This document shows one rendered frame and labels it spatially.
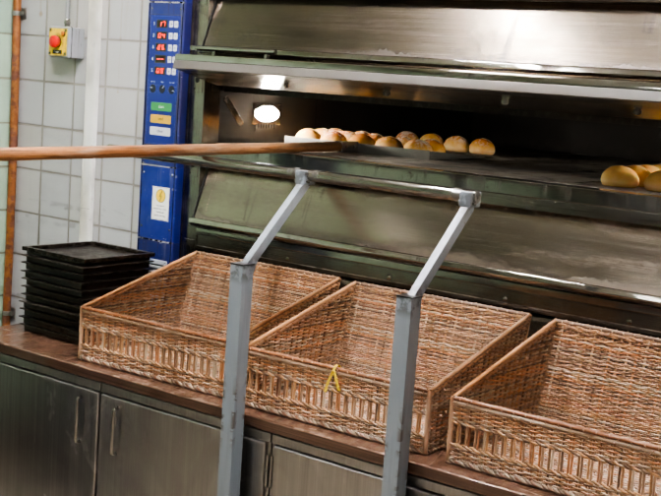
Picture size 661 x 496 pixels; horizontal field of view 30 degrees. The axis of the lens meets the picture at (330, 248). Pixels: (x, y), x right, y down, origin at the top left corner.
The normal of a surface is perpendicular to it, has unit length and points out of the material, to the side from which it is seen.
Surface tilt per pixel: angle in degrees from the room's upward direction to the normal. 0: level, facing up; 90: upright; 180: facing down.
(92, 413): 90
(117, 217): 90
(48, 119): 90
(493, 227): 70
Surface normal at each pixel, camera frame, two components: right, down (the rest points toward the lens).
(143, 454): -0.61, 0.07
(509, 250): -0.55, -0.28
